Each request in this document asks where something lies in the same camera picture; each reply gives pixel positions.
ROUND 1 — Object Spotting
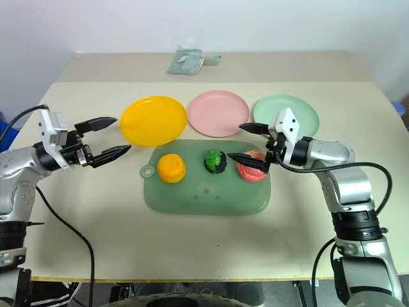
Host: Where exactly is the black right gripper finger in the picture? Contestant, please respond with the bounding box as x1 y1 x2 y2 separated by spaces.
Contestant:
239 122 271 138
224 152 271 174

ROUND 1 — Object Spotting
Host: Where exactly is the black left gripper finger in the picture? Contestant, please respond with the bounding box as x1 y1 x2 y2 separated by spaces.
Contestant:
91 144 133 169
74 116 118 135

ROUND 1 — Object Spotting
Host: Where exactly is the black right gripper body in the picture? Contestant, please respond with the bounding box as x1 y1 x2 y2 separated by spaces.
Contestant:
263 130 288 165

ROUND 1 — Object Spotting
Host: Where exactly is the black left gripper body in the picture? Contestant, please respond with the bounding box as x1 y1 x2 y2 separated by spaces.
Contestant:
59 129 96 168

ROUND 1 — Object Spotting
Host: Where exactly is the red toy fruit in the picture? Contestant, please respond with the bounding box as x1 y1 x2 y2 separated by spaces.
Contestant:
236 149 268 184

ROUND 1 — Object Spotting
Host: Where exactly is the green toy fruit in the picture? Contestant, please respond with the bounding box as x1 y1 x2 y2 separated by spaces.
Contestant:
204 149 228 175

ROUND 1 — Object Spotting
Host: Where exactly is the pink plate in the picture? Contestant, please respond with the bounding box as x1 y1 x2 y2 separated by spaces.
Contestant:
187 90 250 138

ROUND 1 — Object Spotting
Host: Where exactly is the green plate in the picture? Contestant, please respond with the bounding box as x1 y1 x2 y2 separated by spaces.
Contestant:
253 93 320 138

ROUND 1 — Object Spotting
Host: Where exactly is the yellow plate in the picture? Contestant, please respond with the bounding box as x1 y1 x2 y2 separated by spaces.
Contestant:
120 95 188 148

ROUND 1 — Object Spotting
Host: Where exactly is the orange toy fruit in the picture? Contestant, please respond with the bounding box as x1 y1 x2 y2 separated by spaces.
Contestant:
157 153 187 184

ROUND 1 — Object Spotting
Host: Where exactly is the green cutting board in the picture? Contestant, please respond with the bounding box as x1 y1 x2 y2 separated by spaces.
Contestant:
139 139 272 216

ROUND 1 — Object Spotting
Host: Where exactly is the blue object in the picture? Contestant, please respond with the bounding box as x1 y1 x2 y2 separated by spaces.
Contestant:
0 110 17 154

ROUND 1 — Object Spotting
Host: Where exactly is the light green packaged dustpan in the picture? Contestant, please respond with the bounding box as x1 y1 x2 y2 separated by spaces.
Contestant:
166 46 223 76

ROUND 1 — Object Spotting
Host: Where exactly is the blue capped container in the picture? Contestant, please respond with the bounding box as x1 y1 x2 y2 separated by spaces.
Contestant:
390 100 409 132

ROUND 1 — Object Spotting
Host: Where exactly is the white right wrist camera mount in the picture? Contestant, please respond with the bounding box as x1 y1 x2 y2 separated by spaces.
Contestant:
267 107 302 166

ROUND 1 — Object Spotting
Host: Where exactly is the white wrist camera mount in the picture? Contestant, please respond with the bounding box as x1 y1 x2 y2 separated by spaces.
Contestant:
267 107 302 166
38 110 69 154

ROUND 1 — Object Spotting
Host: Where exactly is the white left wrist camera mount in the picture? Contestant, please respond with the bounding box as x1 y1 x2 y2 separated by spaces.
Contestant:
38 110 69 154

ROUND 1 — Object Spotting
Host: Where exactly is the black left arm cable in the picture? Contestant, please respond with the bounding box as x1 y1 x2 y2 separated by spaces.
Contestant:
0 104 96 307

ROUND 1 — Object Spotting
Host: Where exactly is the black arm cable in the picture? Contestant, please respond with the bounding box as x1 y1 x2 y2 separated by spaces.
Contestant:
0 104 96 307
271 140 393 307

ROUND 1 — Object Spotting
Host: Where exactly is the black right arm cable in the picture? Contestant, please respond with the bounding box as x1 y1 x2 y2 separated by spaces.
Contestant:
271 140 393 307

